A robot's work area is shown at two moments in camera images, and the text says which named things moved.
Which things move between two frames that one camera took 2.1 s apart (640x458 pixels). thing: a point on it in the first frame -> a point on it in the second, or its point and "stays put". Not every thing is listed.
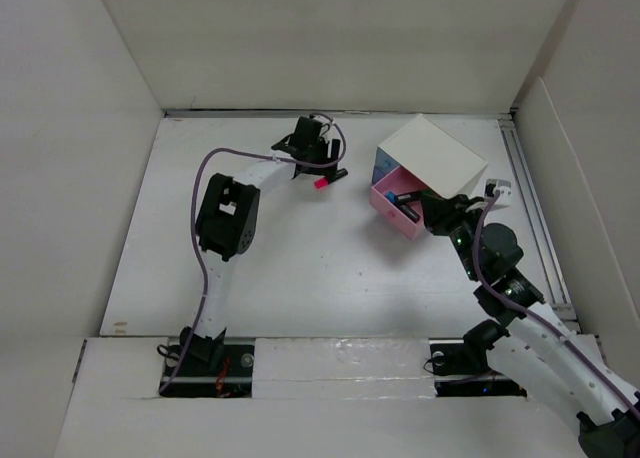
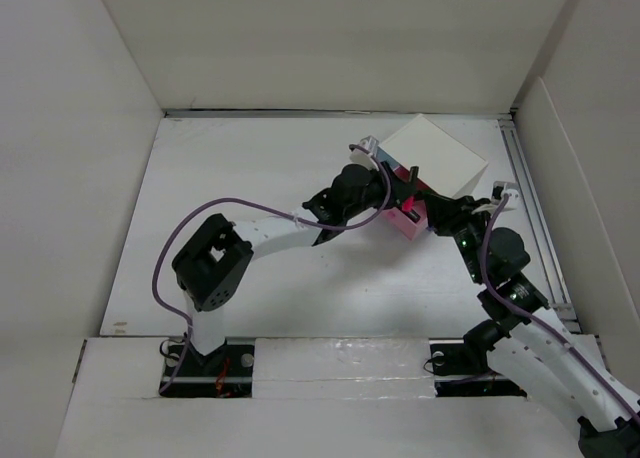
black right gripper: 439,213 stays put
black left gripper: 322,145 -> 398,190
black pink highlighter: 322,182 -> 407,208
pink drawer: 400,182 stays put
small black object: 409,212 stays put
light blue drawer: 385,162 stays put
